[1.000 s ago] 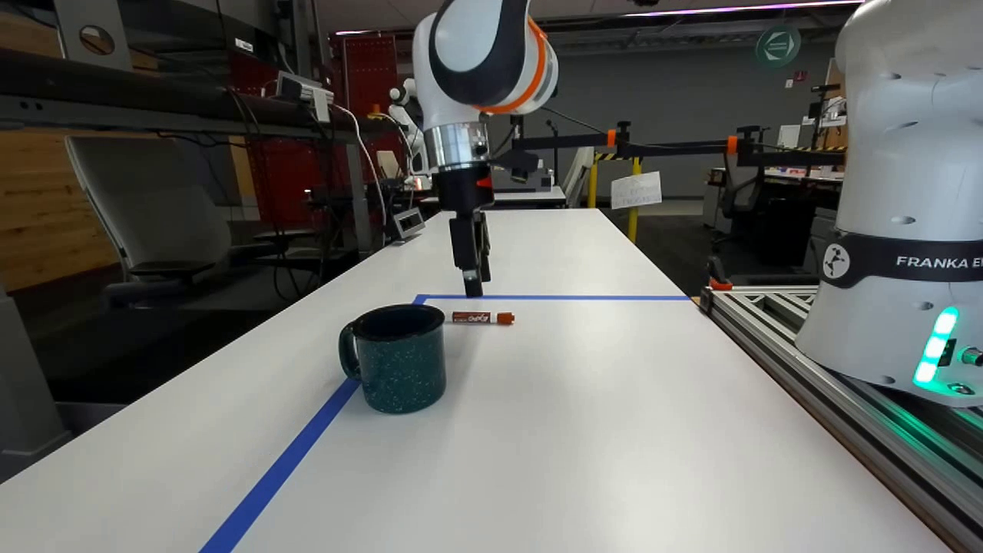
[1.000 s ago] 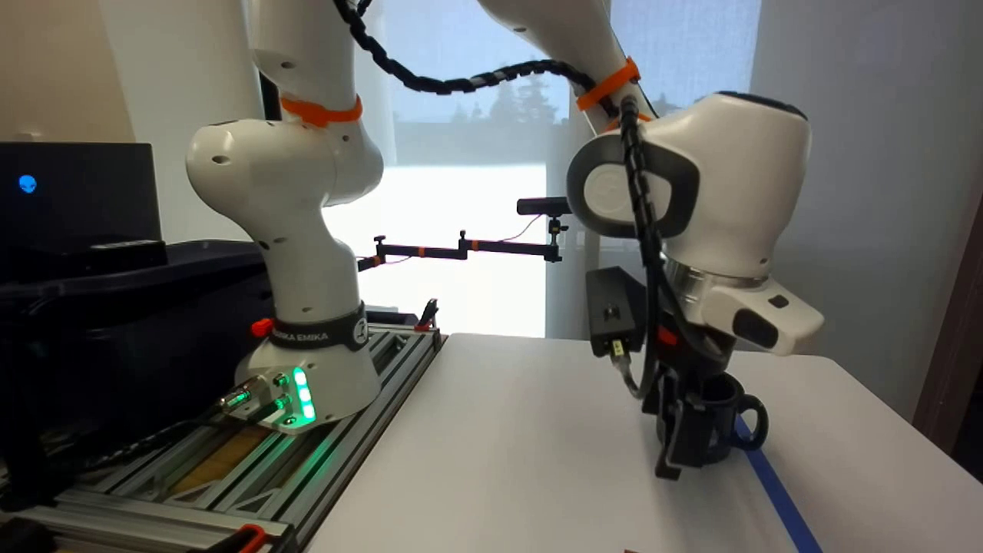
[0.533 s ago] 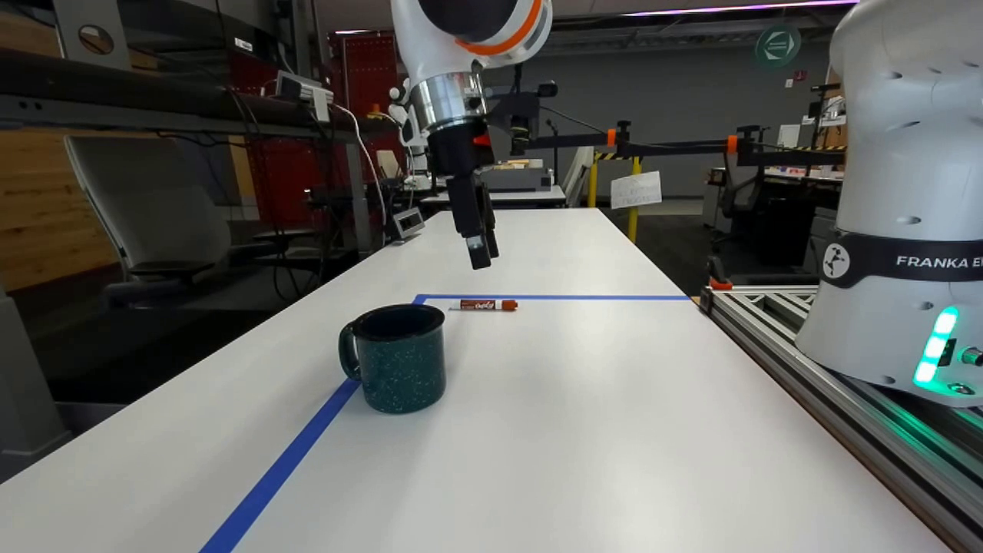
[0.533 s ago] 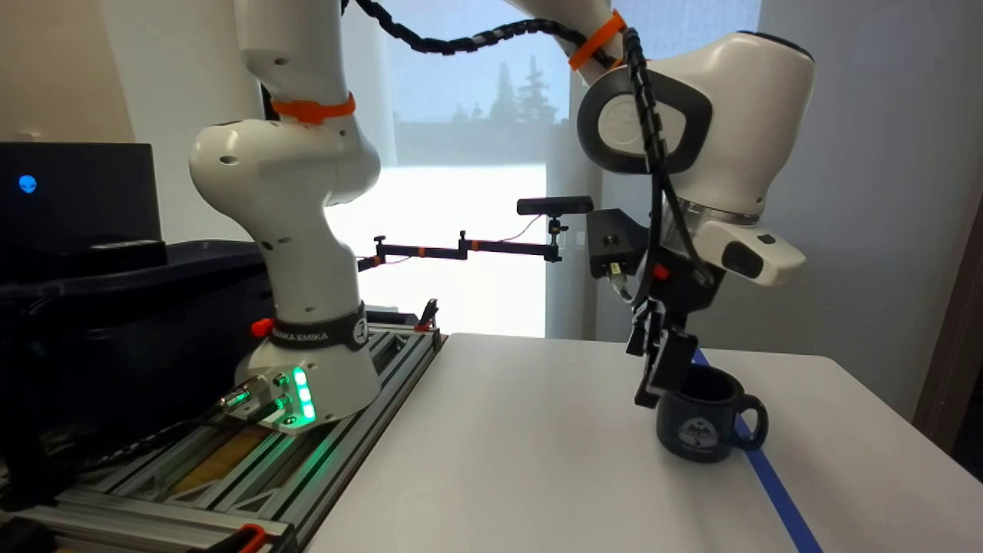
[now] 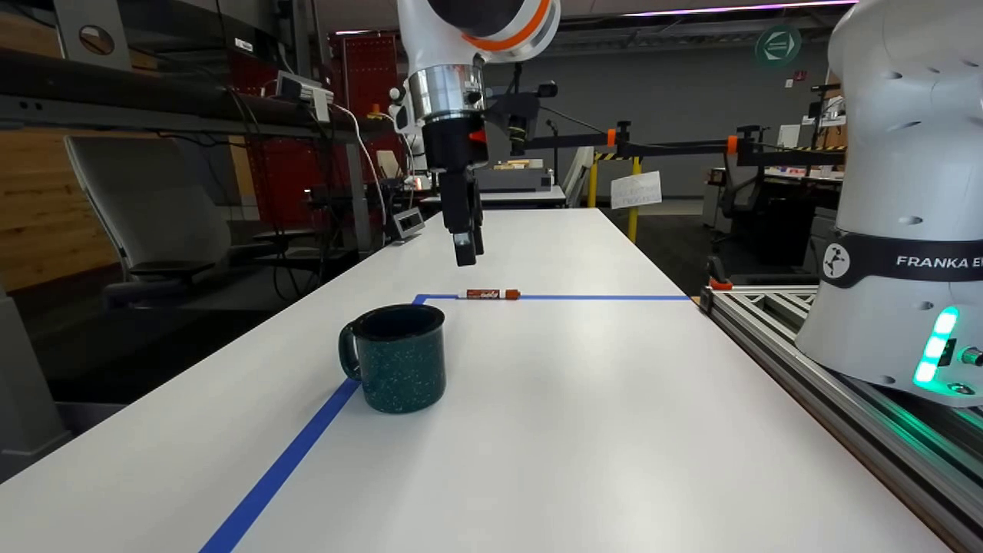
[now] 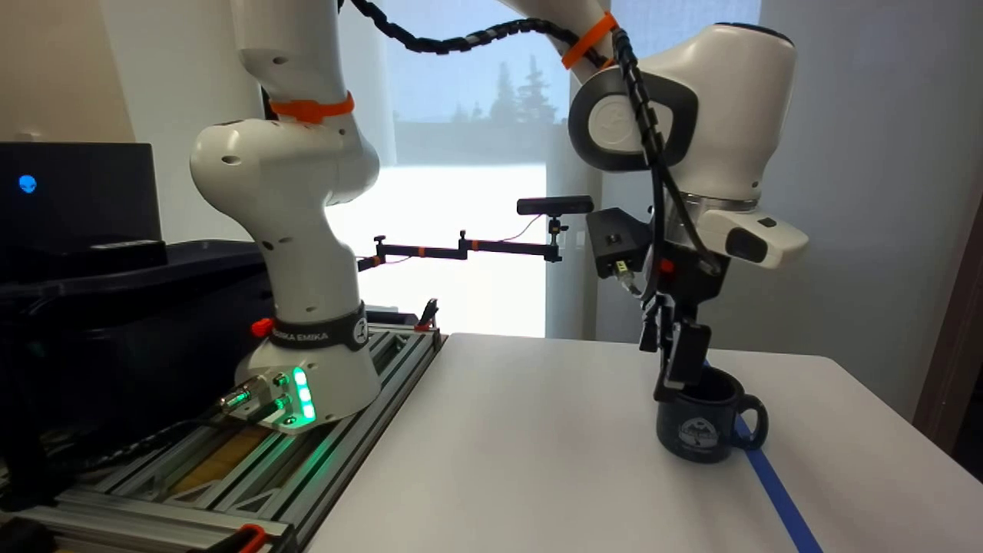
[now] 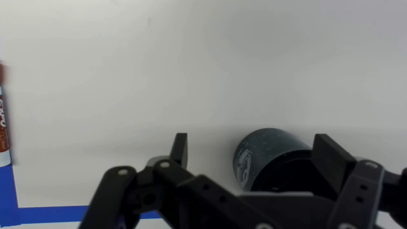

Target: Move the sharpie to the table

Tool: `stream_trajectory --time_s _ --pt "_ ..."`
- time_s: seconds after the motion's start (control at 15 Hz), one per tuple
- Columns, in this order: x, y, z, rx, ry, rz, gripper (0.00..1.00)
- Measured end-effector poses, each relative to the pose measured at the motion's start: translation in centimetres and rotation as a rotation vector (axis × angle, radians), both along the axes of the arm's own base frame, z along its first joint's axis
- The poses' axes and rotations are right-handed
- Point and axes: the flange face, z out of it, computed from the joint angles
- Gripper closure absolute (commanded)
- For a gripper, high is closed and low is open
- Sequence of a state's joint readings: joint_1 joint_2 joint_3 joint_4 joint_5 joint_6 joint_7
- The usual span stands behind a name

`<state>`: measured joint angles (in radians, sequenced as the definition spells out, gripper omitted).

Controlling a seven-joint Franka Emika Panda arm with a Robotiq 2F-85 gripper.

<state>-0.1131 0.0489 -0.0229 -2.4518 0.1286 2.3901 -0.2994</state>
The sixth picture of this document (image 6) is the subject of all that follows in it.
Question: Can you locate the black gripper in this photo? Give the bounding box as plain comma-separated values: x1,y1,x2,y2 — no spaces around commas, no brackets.
634,241,734,407

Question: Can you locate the dark ceramic mug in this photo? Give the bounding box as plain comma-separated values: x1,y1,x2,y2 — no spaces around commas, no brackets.
654,366,770,465

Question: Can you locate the long blue tape strip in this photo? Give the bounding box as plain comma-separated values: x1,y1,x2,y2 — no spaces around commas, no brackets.
734,416,825,553

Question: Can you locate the black equipment case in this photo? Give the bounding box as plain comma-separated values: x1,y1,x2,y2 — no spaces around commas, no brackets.
0,241,278,517

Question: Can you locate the black computer monitor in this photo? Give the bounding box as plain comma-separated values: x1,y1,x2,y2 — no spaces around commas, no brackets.
0,137,170,273

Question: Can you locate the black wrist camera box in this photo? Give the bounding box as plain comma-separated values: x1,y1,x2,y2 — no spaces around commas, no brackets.
586,207,658,282

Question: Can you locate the black stereo camera bar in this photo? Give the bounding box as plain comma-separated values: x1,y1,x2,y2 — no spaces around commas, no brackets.
512,194,596,222

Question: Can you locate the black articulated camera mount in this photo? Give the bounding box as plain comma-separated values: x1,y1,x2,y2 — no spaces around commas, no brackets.
357,214,569,276

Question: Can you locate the orange strap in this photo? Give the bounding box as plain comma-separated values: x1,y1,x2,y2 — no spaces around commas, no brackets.
263,88,360,129
559,8,623,73

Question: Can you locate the aluminium rail base frame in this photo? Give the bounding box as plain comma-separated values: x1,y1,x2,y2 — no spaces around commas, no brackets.
0,301,447,553

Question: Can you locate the black corrugated cable conduit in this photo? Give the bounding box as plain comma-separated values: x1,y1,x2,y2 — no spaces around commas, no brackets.
349,0,711,260

